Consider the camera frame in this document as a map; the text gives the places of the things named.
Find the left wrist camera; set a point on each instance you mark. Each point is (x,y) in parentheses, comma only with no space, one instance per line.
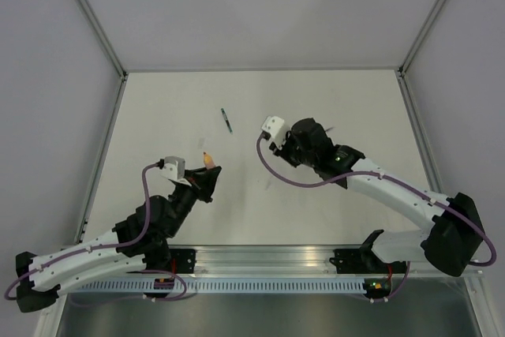
(173,169)

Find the white slotted cable duct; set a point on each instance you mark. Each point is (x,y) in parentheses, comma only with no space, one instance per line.
(146,284)

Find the green pen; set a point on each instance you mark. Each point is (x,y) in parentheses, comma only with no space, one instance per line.
(226,120)

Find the pink highlighter pen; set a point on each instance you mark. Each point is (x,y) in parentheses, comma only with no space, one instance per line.
(208,161)

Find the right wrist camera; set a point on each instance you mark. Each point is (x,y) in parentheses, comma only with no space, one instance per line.
(274,131)

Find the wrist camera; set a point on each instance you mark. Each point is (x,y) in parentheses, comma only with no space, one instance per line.
(274,131)
(173,169)

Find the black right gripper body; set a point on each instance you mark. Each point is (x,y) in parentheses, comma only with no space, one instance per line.
(290,152)

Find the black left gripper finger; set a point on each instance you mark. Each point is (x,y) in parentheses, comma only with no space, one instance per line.
(209,187)
(203,173)

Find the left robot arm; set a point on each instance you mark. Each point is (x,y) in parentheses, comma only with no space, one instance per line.
(138,244)

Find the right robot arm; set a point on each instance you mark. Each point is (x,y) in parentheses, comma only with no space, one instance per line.
(448,231)

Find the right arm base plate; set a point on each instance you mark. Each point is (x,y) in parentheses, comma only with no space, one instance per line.
(353,261)

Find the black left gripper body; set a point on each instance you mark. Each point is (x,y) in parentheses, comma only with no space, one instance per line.
(185,193)

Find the aluminium frame rail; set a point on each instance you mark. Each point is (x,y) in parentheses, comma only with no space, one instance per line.
(252,260)

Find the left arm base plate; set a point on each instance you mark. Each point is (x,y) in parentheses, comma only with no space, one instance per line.
(178,261)

